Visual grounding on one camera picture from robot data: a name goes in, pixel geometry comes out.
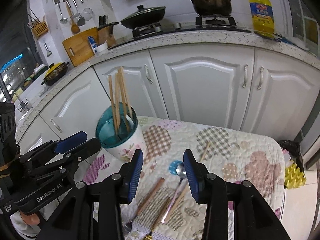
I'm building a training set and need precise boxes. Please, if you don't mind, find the white cabinet door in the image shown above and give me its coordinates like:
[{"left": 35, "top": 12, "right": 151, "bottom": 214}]
[
  {"left": 94, "top": 50, "right": 168, "bottom": 119},
  {"left": 40, "top": 68, "right": 111, "bottom": 139},
  {"left": 150, "top": 44, "right": 254, "bottom": 130},
  {"left": 241, "top": 49, "right": 319, "bottom": 141}
]

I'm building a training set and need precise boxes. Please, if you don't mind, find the black gas stove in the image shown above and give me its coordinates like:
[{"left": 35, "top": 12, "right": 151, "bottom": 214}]
[{"left": 108, "top": 15, "right": 252, "bottom": 50}]

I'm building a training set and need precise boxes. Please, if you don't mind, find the black wok with lid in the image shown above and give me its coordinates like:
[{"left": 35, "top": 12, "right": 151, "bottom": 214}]
[{"left": 120, "top": 5, "right": 166, "bottom": 29}]

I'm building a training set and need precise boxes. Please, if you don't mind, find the sink faucet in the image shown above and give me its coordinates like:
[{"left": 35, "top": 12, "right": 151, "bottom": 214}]
[{"left": 5, "top": 84, "right": 30, "bottom": 113}]

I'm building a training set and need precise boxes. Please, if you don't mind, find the yellow egg tray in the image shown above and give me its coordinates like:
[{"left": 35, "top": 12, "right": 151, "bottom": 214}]
[{"left": 284, "top": 163, "right": 306, "bottom": 189}]

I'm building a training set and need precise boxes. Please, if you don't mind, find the wooden chopstick basket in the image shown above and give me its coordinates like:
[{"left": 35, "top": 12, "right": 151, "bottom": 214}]
[{"left": 27, "top": 8, "right": 49, "bottom": 39}]

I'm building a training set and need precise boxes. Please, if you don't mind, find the floral quilted table cloth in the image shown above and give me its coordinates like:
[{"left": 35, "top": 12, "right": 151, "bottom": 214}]
[{"left": 84, "top": 116, "right": 289, "bottom": 239}]

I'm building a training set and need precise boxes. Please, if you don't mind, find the yellow cooking oil bottle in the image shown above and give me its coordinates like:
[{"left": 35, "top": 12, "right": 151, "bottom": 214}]
[{"left": 249, "top": 0, "right": 274, "bottom": 37}]

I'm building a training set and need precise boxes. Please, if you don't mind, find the wooden knife block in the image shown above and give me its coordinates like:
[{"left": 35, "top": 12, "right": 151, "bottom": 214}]
[{"left": 98, "top": 15, "right": 119, "bottom": 48}]

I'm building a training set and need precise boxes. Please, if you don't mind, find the dark stock pot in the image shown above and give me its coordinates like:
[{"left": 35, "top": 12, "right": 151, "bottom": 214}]
[{"left": 190, "top": 0, "right": 232, "bottom": 16}]

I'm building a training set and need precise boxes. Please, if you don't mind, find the left hand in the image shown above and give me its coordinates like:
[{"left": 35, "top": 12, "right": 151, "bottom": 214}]
[{"left": 20, "top": 211, "right": 40, "bottom": 225}]

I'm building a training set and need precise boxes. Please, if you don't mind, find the wooden cutting board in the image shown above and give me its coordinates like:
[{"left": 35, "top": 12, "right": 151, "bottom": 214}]
[{"left": 62, "top": 27, "right": 99, "bottom": 67}]

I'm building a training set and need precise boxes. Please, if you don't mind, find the metal spoon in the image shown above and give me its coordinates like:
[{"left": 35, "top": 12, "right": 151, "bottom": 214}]
[{"left": 161, "top": 163, "right": 187, "bottom": 223}]

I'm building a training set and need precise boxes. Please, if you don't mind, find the white small bowl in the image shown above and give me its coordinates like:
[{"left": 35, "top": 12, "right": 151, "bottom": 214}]
[{"left": 94, "top": 42, "right": 108, "bottom": 53}]

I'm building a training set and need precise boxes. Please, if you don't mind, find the yellow lidded casserole pot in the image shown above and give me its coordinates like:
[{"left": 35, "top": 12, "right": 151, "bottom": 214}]
[{"left": 41, "top": 62, "right": 69, "bottom": 86}]

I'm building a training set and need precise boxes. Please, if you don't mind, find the floral utensil holder teal rim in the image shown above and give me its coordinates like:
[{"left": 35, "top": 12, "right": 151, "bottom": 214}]
[{"left": 95, "top": 103, "right": 148, "bottom": 162}]

